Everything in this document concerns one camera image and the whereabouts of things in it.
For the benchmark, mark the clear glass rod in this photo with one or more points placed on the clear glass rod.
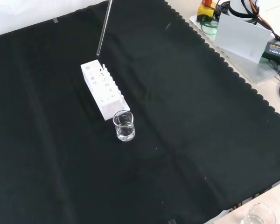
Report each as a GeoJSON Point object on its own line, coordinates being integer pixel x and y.
{"type": "Point", "coordinates": [104, 28]}

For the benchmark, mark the small clear glass beaker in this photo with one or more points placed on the small clear glass beaker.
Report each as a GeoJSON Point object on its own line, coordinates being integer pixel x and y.
{"type": "Point", "coordinates": [124, 136]}

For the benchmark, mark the white test tube rack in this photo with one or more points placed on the white test tube rack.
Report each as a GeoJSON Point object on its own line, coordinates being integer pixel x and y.
{"type": "Point", "coordinates": [107, 105]}

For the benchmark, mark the black bench cloth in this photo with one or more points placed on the black bench cloth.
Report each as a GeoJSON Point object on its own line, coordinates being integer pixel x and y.
{"type": "Point", "coordinates": [60, 140]}

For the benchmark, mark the clear cloth clip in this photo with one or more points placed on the clear cloth clip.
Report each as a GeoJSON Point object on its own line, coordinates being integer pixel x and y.
{"type": "Point", "coordinates": [171, 221]}
{"type": "Point", "coordinates": [55, 20]}

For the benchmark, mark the yellow stop button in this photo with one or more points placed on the yellow stop button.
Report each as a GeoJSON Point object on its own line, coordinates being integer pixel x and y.
{"type": "Point", "coordinates": [204, 10]}

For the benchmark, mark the pale board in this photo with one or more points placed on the pale board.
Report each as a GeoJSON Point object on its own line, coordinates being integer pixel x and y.
{"type": "Point", "coordinates": [242, 37]}

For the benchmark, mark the black power adapter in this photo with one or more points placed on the black power adapter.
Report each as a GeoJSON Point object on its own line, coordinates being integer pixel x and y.
{"type": "Point", "coordinates": [276, 50]}

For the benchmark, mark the clear glass vessel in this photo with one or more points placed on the clear glass vessel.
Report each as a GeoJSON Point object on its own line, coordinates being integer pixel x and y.
{"type": "Point", "coordinates": [261, 213]}

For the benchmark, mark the grey base plate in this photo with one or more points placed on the grey base plate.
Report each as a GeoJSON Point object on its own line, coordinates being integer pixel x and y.
{"type": "Point", "coordinates": [259, 72]}

